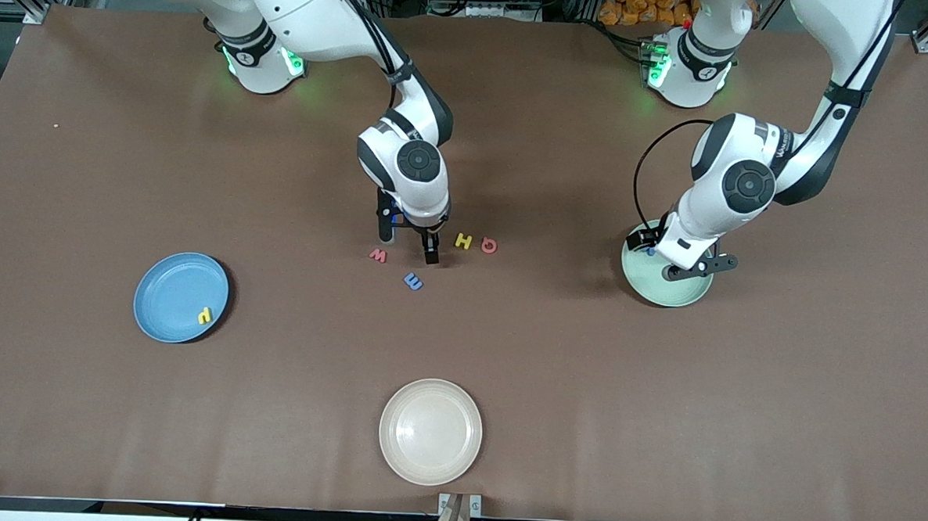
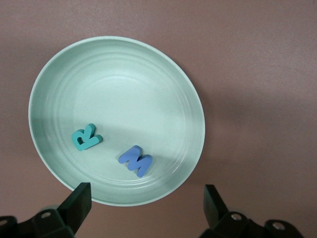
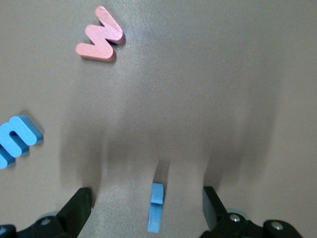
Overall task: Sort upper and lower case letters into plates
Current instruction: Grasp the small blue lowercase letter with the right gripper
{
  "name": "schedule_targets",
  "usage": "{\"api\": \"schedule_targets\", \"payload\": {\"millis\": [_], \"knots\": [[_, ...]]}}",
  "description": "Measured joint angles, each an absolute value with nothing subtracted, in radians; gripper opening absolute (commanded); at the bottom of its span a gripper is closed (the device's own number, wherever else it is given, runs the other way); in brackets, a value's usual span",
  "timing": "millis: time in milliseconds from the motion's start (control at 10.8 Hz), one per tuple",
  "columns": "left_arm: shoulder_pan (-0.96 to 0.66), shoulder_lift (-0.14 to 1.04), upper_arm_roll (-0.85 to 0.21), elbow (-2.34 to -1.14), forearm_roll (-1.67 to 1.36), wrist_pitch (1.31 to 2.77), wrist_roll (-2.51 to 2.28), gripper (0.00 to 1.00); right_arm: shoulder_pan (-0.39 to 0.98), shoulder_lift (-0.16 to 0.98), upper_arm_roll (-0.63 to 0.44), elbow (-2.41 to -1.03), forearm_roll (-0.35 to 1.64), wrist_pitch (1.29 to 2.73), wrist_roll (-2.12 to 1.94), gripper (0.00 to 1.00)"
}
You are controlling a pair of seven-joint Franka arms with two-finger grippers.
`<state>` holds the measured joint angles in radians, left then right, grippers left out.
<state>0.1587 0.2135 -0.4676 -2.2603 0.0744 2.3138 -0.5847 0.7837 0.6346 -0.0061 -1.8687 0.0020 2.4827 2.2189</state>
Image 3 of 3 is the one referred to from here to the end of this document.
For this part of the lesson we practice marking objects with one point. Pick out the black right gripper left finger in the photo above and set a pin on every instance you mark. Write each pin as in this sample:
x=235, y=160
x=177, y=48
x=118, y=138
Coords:
x=69, y=218

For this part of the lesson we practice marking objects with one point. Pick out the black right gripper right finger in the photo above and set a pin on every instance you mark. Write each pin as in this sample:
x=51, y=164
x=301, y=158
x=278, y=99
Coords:
x=223, y=223

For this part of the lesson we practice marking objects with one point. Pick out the blue letter i block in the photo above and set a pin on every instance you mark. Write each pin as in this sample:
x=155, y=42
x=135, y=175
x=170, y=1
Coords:
x=154, y=218

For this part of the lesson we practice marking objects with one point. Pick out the blue lowercase m block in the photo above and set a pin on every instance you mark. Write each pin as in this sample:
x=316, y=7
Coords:
x=15, y=138

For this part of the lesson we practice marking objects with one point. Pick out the brown table cover sheet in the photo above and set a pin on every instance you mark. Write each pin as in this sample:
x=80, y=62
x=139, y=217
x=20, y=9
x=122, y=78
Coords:
x=198, y=74

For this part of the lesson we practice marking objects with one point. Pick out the red lowercase w block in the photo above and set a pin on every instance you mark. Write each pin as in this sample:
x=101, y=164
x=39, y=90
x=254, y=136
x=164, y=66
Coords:
x=99, y=47

